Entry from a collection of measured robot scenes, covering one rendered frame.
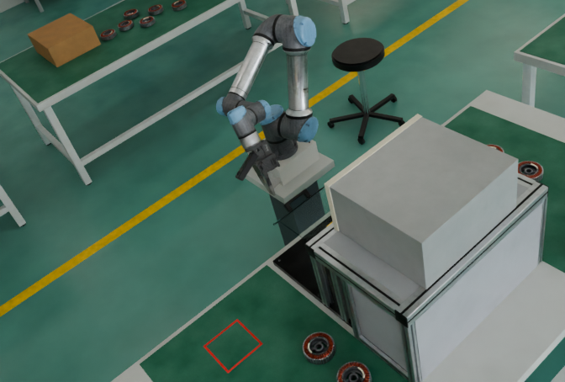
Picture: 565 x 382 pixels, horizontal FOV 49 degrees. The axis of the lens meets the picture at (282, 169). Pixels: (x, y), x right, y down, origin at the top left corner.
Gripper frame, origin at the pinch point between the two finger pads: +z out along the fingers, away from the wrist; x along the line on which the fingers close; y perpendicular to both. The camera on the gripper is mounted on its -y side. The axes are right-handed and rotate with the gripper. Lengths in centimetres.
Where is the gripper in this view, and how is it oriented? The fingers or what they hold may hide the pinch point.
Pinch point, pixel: (271, 193)
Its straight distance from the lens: 239.1
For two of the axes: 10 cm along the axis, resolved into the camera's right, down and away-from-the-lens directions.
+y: 8.3, -4.8, 2.8
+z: 4.4, 8.8, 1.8
